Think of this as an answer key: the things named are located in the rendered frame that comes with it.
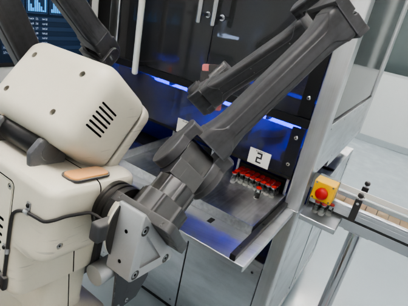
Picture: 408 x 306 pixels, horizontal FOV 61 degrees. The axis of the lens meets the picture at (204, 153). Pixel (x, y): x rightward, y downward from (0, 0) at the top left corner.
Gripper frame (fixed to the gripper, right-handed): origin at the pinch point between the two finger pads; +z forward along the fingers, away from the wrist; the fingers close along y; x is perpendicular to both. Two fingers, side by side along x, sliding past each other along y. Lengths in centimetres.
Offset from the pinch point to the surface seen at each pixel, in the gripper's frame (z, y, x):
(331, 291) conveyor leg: 12, -79, -51
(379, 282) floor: 107, -133, -104
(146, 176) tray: -4.6, -33.8, 21.8
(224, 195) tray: 0.1, -38.8, -6.3
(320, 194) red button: -3.6, -31.9, -38.1
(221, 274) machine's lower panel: 14, -82, -6
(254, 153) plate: 8.8, -24.2, -14.7
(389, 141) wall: 435, -108, -194
